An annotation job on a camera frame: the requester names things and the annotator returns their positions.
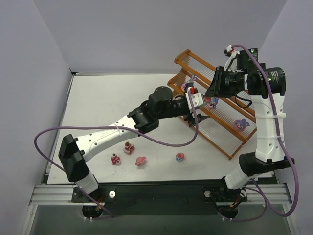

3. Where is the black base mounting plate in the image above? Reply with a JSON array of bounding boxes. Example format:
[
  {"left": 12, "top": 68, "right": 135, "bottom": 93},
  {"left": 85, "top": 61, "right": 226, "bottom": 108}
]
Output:
[{"left": 71, "top": 179, "right": 247, "bottom": 218}]

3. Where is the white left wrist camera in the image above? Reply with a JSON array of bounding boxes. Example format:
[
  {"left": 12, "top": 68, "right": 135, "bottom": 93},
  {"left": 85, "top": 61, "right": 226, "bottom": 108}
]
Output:
[{"left": 185, "top": 87, "right": 206, "bottom": 110}]

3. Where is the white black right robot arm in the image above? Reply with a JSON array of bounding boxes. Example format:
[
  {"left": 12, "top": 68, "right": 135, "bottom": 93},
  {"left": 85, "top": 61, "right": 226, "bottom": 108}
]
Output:
[{"left": 205, "top": 66, "right": 291, "bottom": 189}]

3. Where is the small purple bunny cupcake toy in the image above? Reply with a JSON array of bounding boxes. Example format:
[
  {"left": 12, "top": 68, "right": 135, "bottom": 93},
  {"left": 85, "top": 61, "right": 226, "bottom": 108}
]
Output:
[{"left": 208, "top": 97, "right": 219, "bottom": 110}]

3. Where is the pink pig bow toy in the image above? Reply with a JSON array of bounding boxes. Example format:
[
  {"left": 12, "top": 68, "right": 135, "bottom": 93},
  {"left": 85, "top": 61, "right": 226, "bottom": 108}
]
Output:
[{"left": 135, "top": 156, "right": 146, "bottom": 166}]

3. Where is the purple bunny sitting donut toy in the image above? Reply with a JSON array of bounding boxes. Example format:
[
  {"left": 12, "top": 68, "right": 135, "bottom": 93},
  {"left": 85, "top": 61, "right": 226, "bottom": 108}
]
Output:
[{"left": 180, "top": 75, "right": 197, "bottom": 93}]

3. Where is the pink pig clear cup toy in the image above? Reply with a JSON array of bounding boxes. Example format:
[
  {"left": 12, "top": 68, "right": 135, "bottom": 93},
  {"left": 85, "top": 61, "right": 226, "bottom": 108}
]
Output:
[{"left": 204, "top": 97, "right": 211, "bottom": 103}]

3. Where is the strawberry cake slice toy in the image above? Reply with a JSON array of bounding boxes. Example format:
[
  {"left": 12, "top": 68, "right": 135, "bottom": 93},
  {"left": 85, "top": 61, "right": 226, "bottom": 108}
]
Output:
[{"left": 123, "top": 142, "right": 135, "bottom": 155}]

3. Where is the red bear cake toy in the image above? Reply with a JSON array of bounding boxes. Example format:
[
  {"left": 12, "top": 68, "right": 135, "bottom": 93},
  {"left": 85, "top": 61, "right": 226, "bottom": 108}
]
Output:
[{"left": 111, "top": 153, "right": 121, "bottom": 165}]

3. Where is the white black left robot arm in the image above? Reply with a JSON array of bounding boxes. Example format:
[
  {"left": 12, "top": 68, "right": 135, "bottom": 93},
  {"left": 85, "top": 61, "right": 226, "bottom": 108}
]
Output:
[{"left": 58, "top": 86, "right": 206, "bottom": 194}]

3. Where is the orange wooden tiered shelf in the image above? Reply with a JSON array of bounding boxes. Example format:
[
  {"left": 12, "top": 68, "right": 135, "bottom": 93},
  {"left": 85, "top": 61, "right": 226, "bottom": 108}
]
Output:
[{"left": 168, "top": 48, "right": 270, "bottom": 159}]

